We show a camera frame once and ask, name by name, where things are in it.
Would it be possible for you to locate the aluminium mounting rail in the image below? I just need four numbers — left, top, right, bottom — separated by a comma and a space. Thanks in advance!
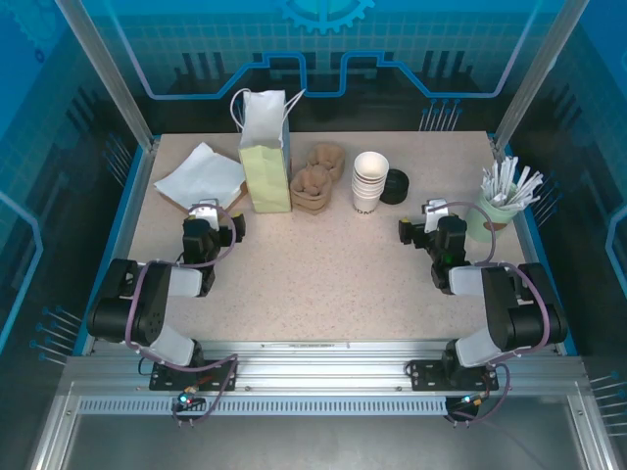
63, 339, 589, 393

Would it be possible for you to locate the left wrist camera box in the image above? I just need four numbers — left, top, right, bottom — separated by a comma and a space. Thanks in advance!
189, 197, 222, 225

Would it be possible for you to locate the stack of pulp cup carriers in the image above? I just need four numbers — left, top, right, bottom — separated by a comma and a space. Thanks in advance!
288, 141, 347, 215

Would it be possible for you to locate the stack of white paper cups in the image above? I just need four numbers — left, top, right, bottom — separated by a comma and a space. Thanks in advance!
351, 151, 391, 216

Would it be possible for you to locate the white paper napkin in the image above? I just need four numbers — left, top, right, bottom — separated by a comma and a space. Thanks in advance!
154, 141, 246, 210

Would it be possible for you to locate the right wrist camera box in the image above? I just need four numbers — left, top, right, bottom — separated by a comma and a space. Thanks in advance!
422, 197, 451, 232

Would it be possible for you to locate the green mug with brown heart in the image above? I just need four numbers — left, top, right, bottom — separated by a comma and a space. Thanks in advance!
463, 185, 524, 245

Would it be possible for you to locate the small connector board with LEDs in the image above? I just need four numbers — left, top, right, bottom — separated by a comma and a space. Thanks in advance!
458, 391, 492, 411
171, 389, 206, 413

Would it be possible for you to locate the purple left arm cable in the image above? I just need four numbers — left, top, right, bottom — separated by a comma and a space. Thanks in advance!
124, 208, 241, 428

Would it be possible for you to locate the blue table edge frame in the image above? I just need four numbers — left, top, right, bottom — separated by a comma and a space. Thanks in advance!
72, 129, 582, 357

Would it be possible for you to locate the aluminium frame post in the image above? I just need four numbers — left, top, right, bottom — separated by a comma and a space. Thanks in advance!
53, 0, 161, 153
492, 0, 587, 156

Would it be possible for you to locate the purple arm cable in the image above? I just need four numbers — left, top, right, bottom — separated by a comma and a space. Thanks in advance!
124, 208, 241, 428
430, 200, 553, 430

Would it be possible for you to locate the stack of black cup lids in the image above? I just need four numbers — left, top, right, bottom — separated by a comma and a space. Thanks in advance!
379, 168, 410, 206

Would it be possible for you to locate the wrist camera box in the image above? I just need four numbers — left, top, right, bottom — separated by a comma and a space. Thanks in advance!
189, 197, 222, 225
422, 197, 451, 232

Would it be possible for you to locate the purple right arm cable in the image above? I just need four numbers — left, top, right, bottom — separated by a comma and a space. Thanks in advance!
430, 200, 553, 430

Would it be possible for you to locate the slotted grey cable duct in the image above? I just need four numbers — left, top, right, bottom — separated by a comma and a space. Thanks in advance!
77, 395, 450, 418

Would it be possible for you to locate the paper gift bag with landscape print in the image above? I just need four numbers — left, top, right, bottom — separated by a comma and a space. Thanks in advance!
228, 86, 308, 215

